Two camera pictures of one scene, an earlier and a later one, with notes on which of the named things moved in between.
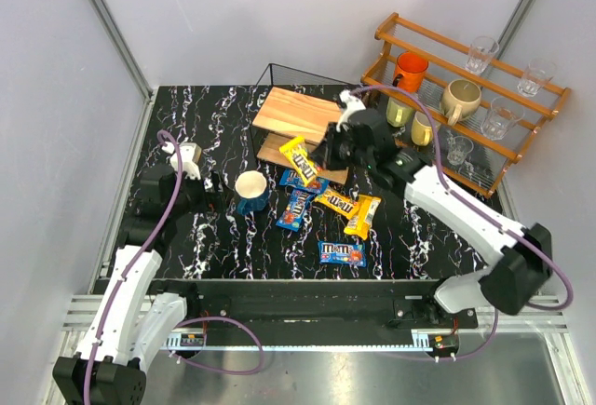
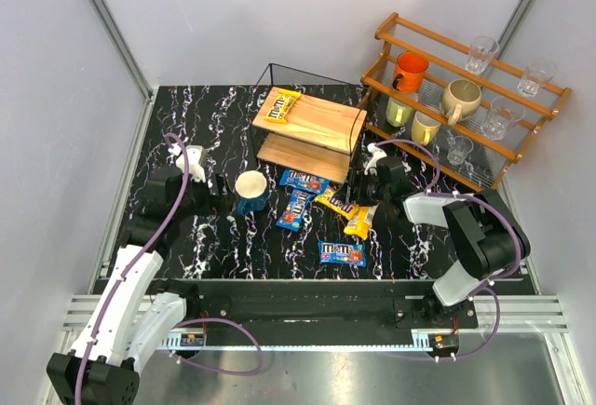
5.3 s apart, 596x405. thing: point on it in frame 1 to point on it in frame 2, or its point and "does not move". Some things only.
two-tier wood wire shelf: x=290 y=103 does not move
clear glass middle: x=503 y=114 does not move
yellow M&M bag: x=360 y=221 does not move
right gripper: x=332 y=147 to x=359 y=189
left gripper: x=210 y=186 does not move
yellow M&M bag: x=296 y=152 to x=280 y=105
